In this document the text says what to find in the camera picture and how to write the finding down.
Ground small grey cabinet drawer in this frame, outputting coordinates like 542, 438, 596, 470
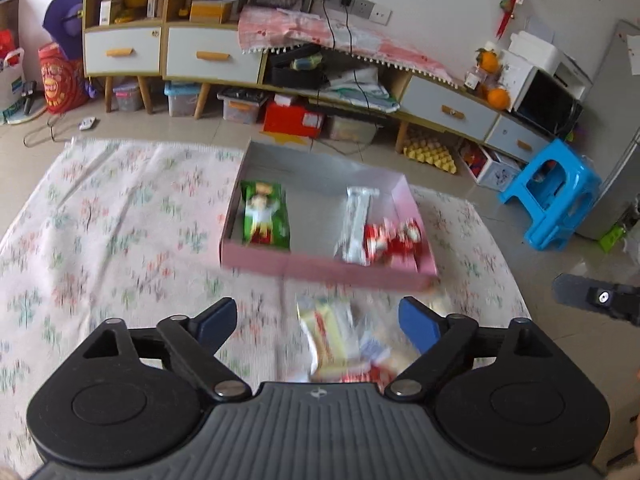
486, 115, 552, 162

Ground blue lid storage bin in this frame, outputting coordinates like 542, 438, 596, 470
164, 82, 204, 117

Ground floor cable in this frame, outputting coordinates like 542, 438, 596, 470
22, 112, 99, 149

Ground stack of papers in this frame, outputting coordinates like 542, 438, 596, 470
319, 67, 401, 111

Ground blue plastic stool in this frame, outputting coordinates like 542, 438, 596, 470
497, 138, 604, 252

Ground red printed bag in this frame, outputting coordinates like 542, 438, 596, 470
38, 42, 91, 115

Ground black handheld device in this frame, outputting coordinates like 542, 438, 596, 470
19, 79, 39, 114

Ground pale yellow snack packet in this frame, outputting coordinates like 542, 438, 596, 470
295, 296, 372, 382

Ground wall outlets with plugs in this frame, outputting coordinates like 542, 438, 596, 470
319, 0, 392, 26

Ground clear bin under cabinet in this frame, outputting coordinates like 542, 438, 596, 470
327, 114, 379, 142

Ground white tote bag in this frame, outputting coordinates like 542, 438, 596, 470
0, 47, 26, 124

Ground wide white cabinet drawer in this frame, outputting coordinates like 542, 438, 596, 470
165, 26, 266, 84

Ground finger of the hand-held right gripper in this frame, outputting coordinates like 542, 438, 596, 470
551, 272, 640, 326

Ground red hanging ornament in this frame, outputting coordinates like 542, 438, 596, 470
497, 0, 534, 41

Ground red cardboard box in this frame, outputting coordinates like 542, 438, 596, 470
262, 99, 326, 139

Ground low wooden cabinet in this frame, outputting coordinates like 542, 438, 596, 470
260, 47, 557, 162

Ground yellow egg tray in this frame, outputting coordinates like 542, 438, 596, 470
402, 137, 459, 175

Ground white microwave oven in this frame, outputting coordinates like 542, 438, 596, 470
499, 52, 584, 137

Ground floral blanket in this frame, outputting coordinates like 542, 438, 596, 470
0, 137, 532, 480

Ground grey refrigerator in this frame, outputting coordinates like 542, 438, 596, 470
574, 19, 640, 242

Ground pink table cloth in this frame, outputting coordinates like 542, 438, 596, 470
237, 5, 459, 89

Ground white toy box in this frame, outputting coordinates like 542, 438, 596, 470
457, 139, 522, 192

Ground dark lid storage bin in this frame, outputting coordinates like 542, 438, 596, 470
217, 87, 269, 125

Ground small white cabinet drawer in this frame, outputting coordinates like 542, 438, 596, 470
83, 27, 164, 77

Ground long white snack packet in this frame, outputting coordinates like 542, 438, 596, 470
333, 186, 376, 266

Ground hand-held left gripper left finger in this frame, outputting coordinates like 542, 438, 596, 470
82, 297, 252, 404

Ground green packet on floor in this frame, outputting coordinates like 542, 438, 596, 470
599, 224, 627, 254

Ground pink cardboard box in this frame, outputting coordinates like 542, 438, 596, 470
220, 139, 440, 292

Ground yellow box on shelf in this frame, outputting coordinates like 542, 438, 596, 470
189, 0, 234, 24

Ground purple cloth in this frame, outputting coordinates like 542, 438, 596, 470
42, 0, 86, 61

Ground small clear storage bin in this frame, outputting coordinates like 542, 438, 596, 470
112, 82, 144, 112

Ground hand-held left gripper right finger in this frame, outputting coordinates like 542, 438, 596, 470
382, 296, 551, 402

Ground small red snack packet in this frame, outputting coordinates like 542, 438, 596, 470
389, 217, 426, 262
363, 222, 396, 264

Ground tall wooden shelf cabinet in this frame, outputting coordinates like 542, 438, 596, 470
82, 0, 271, 122

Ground green snack packet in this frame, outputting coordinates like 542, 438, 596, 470
240, 180, 292, 250

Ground wide grey cabinet drawer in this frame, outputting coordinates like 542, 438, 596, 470
401, 76, 501, 141

